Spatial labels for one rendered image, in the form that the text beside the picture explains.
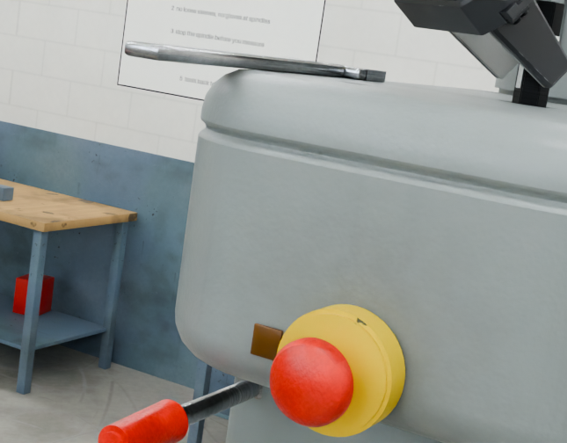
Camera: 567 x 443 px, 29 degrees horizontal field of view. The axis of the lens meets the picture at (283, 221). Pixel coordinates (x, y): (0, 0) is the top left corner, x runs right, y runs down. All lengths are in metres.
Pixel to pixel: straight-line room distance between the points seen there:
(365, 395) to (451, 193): 0.10
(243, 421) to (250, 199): 0.18
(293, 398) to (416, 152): 0.12
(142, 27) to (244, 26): 0.64
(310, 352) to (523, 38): 0.27
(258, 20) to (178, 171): 0.92
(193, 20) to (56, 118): 1.06
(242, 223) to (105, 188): 5.64
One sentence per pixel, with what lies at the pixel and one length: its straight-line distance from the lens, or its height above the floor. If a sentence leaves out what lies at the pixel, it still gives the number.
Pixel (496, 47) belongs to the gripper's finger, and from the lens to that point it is 0.73.
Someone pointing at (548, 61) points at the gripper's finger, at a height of 1.92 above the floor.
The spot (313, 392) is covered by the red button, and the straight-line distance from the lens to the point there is 0.49.
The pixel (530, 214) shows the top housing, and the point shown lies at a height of 1.85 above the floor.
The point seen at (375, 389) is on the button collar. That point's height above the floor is 1.76.
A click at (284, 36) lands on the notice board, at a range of 5.59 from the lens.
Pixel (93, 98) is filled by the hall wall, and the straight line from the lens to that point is 6.24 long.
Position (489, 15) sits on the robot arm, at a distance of 0.64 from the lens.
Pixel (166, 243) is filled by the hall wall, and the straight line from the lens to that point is 5.97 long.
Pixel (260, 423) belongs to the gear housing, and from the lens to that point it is 0.68.
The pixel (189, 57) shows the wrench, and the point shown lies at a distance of 0.54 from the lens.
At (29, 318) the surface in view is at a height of 0.39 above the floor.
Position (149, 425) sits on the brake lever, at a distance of 0.57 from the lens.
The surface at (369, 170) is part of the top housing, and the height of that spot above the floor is 1.85.
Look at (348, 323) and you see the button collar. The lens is 0.51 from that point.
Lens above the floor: 1.91
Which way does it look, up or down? 9 degrees down
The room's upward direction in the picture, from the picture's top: 8 degrees clockwise
